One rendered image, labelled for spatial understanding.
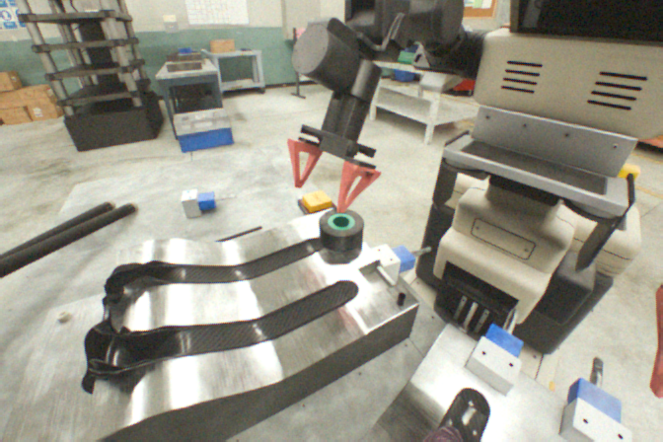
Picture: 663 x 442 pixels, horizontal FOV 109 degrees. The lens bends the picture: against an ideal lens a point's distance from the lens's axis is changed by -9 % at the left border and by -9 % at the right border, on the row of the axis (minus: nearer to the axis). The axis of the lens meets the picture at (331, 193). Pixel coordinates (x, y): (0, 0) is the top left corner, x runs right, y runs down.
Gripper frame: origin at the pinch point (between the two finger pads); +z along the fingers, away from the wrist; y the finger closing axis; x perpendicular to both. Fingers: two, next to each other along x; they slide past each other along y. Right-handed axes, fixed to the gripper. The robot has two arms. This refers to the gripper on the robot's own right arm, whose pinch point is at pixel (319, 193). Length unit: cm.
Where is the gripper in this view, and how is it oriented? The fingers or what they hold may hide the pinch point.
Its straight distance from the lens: 40.5
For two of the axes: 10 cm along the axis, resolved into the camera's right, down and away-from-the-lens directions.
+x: 6.3, 0.5, 7.7
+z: -3.2, 9.2, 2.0
